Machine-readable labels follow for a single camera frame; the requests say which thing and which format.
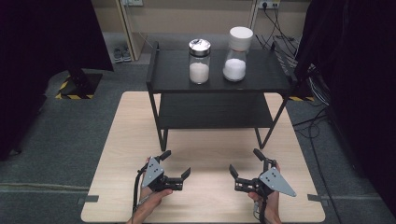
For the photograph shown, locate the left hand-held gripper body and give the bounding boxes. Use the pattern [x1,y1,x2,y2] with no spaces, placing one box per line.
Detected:
[140,156,185,192]

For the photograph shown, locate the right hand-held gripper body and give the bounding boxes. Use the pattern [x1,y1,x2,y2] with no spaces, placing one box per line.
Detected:
[233,158,298,199]

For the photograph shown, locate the black two-tier shelf rack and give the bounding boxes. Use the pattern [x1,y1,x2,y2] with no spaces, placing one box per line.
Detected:
[145,41,299,152]

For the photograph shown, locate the glass jar with white lid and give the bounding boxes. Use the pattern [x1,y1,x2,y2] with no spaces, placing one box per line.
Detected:
[222,26,254,83]

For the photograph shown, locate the glass jar with metal lid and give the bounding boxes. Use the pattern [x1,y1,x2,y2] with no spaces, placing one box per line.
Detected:
[188,38,212,85]

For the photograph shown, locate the person's right hand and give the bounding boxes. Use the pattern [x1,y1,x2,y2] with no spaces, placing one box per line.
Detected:
[247,162,283,224]

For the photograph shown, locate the person's left hand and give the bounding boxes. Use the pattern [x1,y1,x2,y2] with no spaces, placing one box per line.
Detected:
[133,158,174,218]

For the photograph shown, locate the grey tape piece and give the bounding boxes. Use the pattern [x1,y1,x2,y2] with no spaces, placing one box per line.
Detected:
[77,194,100,205]
[306,193,330,207]

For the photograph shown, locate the yellow black hazard tape strip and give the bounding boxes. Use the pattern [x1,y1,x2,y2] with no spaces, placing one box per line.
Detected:
[288,94,316,103]

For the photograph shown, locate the grey shoe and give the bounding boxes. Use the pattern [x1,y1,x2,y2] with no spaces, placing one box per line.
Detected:
[112,46,124,63]
[120,45,133,63]

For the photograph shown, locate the black base with hazard tape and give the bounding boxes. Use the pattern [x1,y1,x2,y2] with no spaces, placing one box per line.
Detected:
[54,72,104,101]

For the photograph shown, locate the black curtain with stand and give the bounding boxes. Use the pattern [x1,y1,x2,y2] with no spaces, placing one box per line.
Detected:
[293,0,396,217]

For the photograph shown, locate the large black curtain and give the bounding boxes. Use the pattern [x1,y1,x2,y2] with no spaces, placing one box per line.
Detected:
[0,0,114,161]

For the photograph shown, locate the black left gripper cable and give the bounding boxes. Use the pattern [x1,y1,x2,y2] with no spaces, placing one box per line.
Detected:
[132,161,149,218]

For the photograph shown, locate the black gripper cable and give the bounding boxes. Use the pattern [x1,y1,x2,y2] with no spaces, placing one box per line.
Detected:
[253,196,269,224]
[132,161,149,218]

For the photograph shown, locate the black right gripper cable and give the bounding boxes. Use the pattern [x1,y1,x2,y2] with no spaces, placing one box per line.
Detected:
[253,196,269,224]

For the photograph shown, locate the black floor cables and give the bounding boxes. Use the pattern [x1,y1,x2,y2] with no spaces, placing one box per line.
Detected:
[291,106,342,220]

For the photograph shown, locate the white cables bundle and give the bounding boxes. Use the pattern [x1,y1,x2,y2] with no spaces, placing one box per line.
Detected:
[307,73,332,107]

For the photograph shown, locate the black plugged cables bundle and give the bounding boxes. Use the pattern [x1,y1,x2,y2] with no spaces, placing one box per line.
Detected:
[255,3,301,59]

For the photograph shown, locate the beige frame post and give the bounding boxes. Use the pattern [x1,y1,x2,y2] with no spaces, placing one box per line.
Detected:
[243,0,260,50]
[115,0,140,63]

